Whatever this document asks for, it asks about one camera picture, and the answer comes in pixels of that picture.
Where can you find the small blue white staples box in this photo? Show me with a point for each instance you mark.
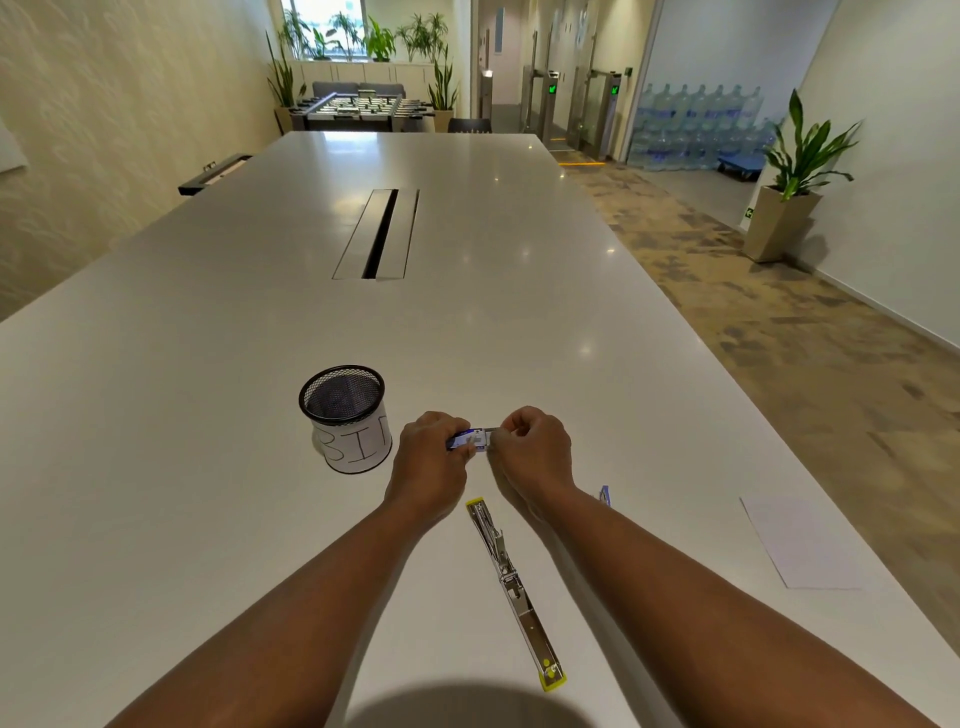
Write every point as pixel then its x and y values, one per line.
pixel 471 439

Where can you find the white low cabinet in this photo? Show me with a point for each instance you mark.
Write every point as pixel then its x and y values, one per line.
pixel 367 73

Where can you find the black mesh cup paper label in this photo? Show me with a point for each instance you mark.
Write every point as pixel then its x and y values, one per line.
pixel 349 435

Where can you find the black chair armrest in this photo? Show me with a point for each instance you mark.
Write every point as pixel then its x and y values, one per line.
pixel 214 174

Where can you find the stack of blue water bottles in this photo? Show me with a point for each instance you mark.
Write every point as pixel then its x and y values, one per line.
pixel 694 127

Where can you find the person's right fingers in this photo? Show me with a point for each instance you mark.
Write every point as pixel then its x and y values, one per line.
pixel 521 426

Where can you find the open silver stapler yellow ends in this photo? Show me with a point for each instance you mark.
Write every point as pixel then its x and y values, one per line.
pixel 514 592

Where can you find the person's left forearm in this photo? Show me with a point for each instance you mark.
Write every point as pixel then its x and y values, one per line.
pixel 300 615

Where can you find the black chair backrest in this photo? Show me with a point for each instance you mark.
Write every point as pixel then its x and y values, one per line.
pixel 469 125

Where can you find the white paper on wall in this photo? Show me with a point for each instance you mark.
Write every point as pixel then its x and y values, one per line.
pixel 10 151

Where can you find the blue platform trolley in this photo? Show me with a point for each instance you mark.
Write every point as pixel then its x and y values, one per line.
pixel 740 166

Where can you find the person's right hand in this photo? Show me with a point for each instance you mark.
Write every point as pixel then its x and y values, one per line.
pixel 536 461

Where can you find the turnstile gate green light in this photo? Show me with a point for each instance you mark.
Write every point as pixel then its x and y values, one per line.
pixel 550 101
pixel 604 112

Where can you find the white paper sheet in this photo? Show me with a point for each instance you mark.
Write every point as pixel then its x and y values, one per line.
pixel 801 541

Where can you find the person's left fingers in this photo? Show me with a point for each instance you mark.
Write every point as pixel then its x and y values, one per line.
pixel 435 429

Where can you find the row of window plants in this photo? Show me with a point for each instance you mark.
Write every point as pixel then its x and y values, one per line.
pixel 360 36

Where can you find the person's left hand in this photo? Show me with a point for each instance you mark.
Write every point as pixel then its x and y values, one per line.
pixel 421 472

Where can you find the broad-leaf plant tall beige planter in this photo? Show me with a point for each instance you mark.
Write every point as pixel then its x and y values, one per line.
pixel 791 180

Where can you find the foosball table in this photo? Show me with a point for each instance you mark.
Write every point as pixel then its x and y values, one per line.
pixel 364 109

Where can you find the snake plant in beige planter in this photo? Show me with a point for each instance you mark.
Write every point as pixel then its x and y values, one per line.
pixel 282 86
pixel 442 94

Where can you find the person's right forearm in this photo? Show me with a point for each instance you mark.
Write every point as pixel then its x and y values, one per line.
pixel 697 622

